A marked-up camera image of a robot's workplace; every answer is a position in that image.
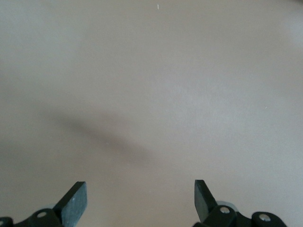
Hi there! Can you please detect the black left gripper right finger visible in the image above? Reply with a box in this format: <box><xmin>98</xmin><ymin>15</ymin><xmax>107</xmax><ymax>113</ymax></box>
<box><xmin>193</xmin><ymin>179</ymin><xmax>287</xmax><ymax>227</ymax></box>

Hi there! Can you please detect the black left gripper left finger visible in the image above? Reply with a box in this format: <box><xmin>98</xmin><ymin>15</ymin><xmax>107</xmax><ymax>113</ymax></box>
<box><xmin>0</xmin><ymin>181</ymin><xmax>88</xmax><ymax>227</ymax></box>

